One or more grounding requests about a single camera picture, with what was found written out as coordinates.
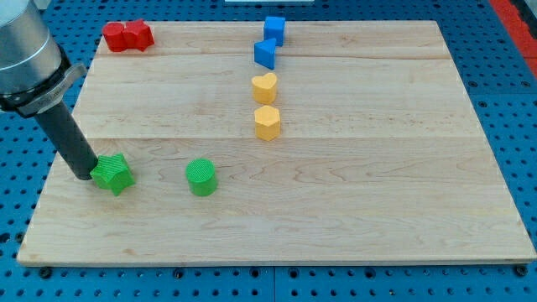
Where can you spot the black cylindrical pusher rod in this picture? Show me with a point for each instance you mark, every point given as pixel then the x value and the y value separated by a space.
pixel 68 139

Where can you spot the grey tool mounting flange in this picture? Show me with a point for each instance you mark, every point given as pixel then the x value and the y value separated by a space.
pixel 46 94

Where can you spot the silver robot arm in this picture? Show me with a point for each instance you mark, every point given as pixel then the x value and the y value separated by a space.
pixel 35 75

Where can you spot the green star block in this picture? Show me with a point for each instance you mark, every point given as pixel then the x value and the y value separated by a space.
pixel 112 173

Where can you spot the red star block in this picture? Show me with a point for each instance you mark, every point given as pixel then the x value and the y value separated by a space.
pixel 138 35

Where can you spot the red cylinder block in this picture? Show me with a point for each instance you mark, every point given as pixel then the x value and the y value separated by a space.
pixel 113 34

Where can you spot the green cylinder block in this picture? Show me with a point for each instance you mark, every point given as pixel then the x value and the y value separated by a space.
pixel 201 177

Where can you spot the yellow heart block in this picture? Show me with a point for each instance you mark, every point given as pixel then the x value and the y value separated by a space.
pixel 265 88

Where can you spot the yellow hexagon block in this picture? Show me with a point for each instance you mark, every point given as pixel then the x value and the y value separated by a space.
pixel 267 123

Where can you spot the blue triangle block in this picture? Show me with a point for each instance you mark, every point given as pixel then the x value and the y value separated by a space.
pixel 264 53

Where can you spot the blue cube block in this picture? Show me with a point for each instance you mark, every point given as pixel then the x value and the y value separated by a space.
pixel 274 28

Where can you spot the light wooden board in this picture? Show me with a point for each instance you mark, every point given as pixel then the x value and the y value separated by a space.
pixel 381 159

